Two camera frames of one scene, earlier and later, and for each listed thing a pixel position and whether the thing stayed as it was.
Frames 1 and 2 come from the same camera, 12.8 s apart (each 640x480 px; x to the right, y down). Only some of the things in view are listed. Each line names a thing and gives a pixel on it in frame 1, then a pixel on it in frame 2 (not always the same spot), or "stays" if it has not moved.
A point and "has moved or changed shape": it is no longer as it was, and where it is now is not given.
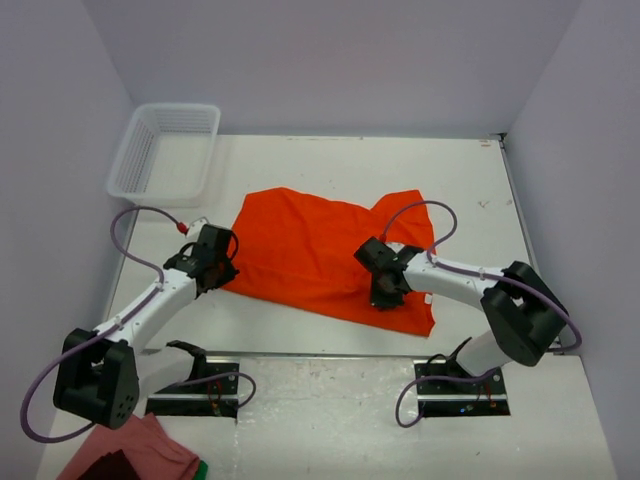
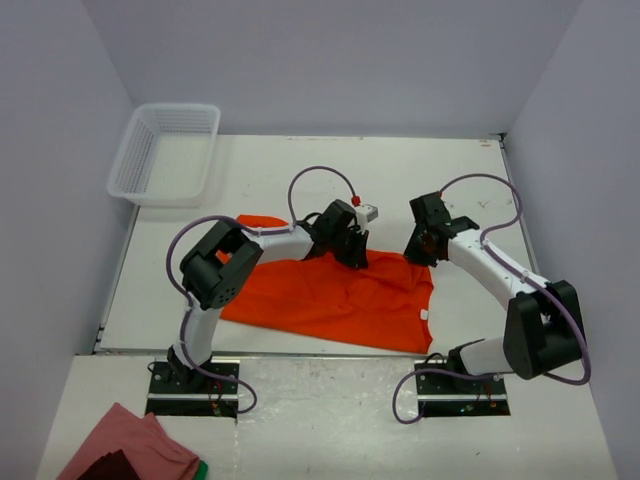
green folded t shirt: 201,472 stays
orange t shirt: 301,247 has moved or changed shape
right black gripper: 382,303 → 414,256
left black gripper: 227,275 → 356,258
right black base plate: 459,398 stays
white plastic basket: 165,155 stays
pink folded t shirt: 153,451 stays
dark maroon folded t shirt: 112,466 stays
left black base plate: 215,397 stays
